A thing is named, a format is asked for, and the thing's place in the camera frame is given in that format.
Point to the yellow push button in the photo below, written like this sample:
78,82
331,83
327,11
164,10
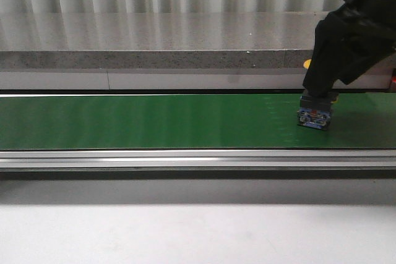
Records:
316,111

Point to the grey stone counter ledge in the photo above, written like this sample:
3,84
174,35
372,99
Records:
152,51

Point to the green conveyor belt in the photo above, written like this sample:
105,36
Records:
361,120

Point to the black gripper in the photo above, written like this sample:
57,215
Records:
348,42

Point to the aluminium conveyor frame rail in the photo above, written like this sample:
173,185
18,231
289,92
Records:
195,159

